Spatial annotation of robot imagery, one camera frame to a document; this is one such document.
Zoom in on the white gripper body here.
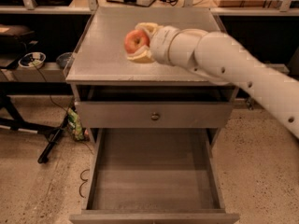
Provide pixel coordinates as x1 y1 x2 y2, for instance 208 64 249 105
149 26 179 65

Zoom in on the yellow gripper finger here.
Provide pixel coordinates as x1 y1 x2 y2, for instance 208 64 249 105
127 46 154 63
135 22 162 38

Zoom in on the red apple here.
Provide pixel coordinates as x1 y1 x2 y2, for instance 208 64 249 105
124 30 150 54

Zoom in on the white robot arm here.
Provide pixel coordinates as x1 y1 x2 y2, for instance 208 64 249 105
124 22 299 137

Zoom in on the grey cabinet with counter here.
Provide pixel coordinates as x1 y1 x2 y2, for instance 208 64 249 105
66 7 237 143

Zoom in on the round metal drawer knob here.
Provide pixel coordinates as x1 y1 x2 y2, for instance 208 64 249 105
150 113 160 121

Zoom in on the closed grey top drawer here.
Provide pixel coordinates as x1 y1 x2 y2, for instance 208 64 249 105
75 101 233 128

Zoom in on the open grey middle drawer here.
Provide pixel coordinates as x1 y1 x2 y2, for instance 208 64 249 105
70 129 239 224

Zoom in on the dark bowl on shelf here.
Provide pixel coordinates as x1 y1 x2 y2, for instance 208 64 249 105
56 52 73 68

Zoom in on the green snack bag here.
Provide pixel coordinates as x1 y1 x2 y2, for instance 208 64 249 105
67 108 85 141

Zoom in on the white bowl with items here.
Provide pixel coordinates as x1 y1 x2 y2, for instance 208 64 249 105
18 51 46 69

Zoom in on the black bag on shelf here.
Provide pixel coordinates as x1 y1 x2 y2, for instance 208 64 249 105
0 24 36 54

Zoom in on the black stand leg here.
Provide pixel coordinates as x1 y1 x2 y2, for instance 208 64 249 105
0 92 68 164

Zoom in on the grey shelf rail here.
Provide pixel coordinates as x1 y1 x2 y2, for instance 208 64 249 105
0 63 65 83

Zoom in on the black cable on floor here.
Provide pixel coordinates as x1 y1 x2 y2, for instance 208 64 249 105
78 168 92 199

